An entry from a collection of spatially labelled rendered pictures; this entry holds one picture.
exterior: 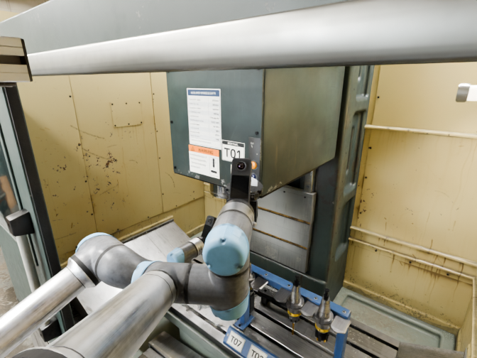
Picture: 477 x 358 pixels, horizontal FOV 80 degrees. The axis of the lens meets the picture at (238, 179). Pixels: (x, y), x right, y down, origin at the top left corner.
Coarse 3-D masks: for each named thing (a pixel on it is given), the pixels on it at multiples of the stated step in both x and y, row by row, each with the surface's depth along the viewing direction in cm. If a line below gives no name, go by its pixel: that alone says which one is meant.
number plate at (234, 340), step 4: (232, 332) 123; (232, 336) 122; (236, 336) 121; (228, 340) 122; (232, 340) 122; (236, 340) 121; (240, 340) 120; (244, 340) 119; (232, 344) 121; (236, 344) 120; (240, 344) 119; (236, 348) 119; (240, 348) 119
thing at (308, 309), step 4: (308, 300) 105; (304, 304) 103; (308, 304) 103; (312, 304) 103; (316, 304) 103; (300, 308) 102; (304, 308) 101; (308, 308) 101; (312, 308) 101; (316, 308) 101; (304, 312) 100; (308, 312) 100; (312, 312) 100; (308, 316) 98; (312, 316) 98
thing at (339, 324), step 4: (336, 316) 98; (340, 316) 98; (336, 320) 96; (340, 320) 96; (344, 320) 96; (348, 320) 96; (332, 324) 95; (336, 324) 95; (340, 324) 95; (344, 324) 95; (348, 324) 95; (332, 328) 93; (336, 328) 93; (340, 328) 93; (344, 328) 93; (336, 332) 92; (340, 332) 92; (344, 332) 92
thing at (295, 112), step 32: (224, 96) 91; (256, 96) 84; (288, 96) 93; (320, 96) 112; (224, 128) 95; (256, 128) 86; (288, 128) 97; (320, 128) 119; (224, 160) 98; (288, 160) 102; (320, 160) 126
